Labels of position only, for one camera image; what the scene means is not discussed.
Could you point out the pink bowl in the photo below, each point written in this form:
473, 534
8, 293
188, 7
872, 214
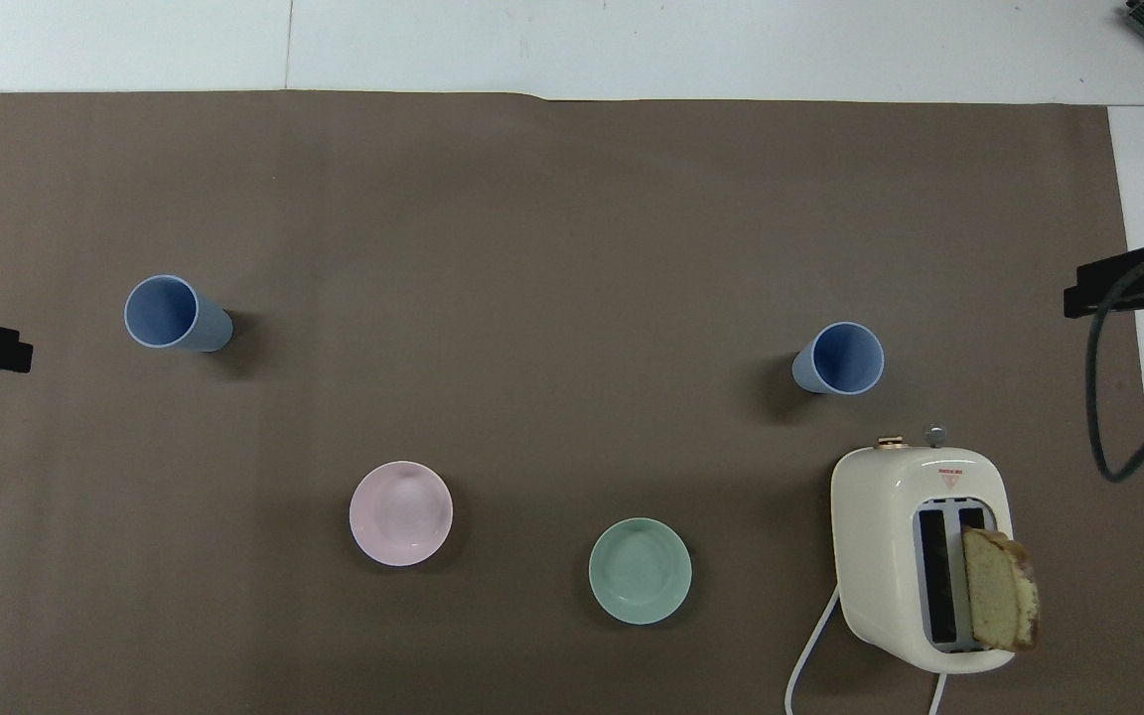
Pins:
400, 513

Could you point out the bread slice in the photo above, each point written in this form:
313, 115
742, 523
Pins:
995, 594

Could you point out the green bowl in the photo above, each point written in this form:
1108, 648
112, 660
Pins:
640, 571

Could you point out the cream white toaster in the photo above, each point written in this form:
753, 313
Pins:
880, 546

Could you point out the blue cup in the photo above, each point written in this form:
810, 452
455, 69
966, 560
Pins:
846, 357
163, 312

